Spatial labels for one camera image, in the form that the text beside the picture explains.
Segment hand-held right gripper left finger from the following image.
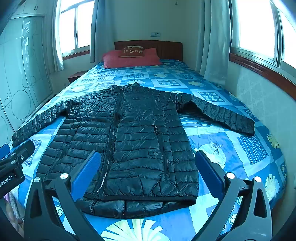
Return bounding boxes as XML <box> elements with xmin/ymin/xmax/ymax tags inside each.
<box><xmin>24</xmin><ymin>150</ymin><xmax>104</xmax><ymax>241</ymax></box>

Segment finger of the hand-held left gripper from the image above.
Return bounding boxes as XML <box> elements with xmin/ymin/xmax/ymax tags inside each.
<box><xmin>0</xmin><ymin>144</ymin><xmax>10</xmax><ymax>161</ymax></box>
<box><xmin>0</xmin><ymin>140</ymin><xmax>36</xmax><ymax>168</ymax></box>

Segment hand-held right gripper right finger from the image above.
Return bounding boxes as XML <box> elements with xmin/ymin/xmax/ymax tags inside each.
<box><xmin>192</xmin><ymin>149</ymin><xmax>273</xmax><ymax>241</ymax></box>

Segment black puffer jacket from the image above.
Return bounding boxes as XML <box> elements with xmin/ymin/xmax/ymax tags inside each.
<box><xmin>11</xmin><ymin>82</ymin><xmax>255</xmax><ymax>219</ymax></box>

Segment pink patterned cloth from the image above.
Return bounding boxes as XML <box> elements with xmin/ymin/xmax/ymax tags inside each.
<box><xmin>0</xmin><ymin>191</ymin><xmax>25</xmax><ymax>241</ymax></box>

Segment blue patterned bed blanket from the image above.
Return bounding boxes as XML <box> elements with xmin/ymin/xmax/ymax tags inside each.
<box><xmin>5</xmin><ymin>59</ymin><xmax>287</xmax><ymax>241</ymax></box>

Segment wardrobe with circle-pattern doors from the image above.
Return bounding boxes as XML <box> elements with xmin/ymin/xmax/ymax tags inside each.
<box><xmin>0</xmin><ymin>0</ymin><xmax>59</xmax><ymax>145</ymax></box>

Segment wooden nightstand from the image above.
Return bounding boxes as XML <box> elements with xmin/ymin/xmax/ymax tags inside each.
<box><xmin>68</xmin><ymin>71</ymin><xmax>87</xmax><ymax>85</ymax></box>

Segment pink pillow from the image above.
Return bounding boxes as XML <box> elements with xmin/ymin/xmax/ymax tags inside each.
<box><xmin>102</xmin><ymin>48</ymin><xmax>163</xmax><ymax>68</ymax></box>

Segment white window curtain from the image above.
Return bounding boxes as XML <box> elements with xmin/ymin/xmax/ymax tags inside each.
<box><xmin>45</xmin><ymin>0</ymin><xmax>64</xmax><ymax>71</ymax></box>
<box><xmin>199</xmin><ymin>0</ymin><xmax>232</xmax><ymax>87</ymax></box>
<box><xmin>90</xmin><ymin>0</ymin><xmax>120</xmax><ymax>64</ymax></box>

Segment wooden bed headboard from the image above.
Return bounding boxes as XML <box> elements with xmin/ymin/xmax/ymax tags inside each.
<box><xmin>114</xmin><ymin>40</ymin><xmax>184</xmax><ymax>62</ymax></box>

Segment brown printed cushion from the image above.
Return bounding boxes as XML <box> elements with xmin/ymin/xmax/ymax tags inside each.
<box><xmin>118</xmin><ymin>45</ymin><xmax>146</xmax><ymax>58</ymax></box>

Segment window with wooden sill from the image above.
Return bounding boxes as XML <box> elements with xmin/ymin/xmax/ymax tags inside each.
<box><xmin>229</xmin><ymin>0</ymin><xmax>296</xmax><ymax>100</ymax></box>

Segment window with white frame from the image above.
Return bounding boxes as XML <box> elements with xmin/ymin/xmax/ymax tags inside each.
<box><xmin>54</xmin><ymin>0</ymin><xmax>96</xmax><ymax>59</ymax></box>

